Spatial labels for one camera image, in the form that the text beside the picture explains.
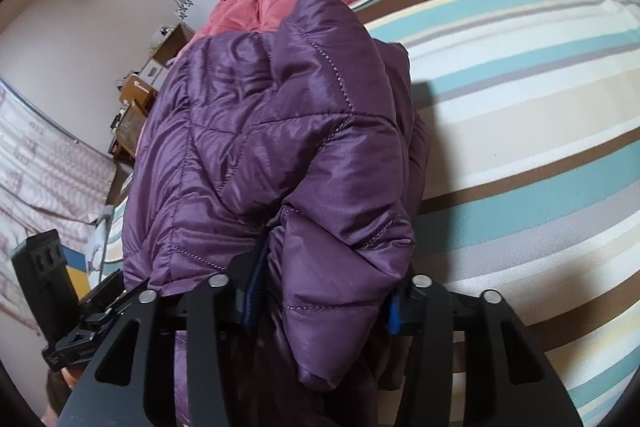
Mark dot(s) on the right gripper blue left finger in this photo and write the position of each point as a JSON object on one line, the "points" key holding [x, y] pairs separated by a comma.
{"points": [[253, 278]]}

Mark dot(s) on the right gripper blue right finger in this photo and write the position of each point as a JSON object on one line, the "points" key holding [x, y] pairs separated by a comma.
{"points": [[394, 315]]}

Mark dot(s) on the purple quilted down jacket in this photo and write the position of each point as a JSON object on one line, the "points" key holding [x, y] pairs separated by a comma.
{"points": [[305, 138]]}

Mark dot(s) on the yellow blue sofa cushion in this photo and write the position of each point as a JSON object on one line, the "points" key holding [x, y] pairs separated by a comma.
{"points": [[77, 270]]}

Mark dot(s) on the white deer print pillow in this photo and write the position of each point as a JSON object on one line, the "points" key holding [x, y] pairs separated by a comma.
{"points": [[96, 246]]}

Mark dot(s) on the patterned side curtain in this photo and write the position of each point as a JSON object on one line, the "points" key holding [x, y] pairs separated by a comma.
{"points": [[49, 180]]}

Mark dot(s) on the wooden wicker chair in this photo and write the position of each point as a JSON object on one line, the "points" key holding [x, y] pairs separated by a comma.
{"points": [[129, 129]]}

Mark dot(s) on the wooden desk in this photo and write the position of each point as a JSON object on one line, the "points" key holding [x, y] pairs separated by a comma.
{"points": [[143, 87]]}

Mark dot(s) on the striped bed sheet mattress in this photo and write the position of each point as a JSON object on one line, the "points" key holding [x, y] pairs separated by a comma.
{"points": [[532, 177]]}

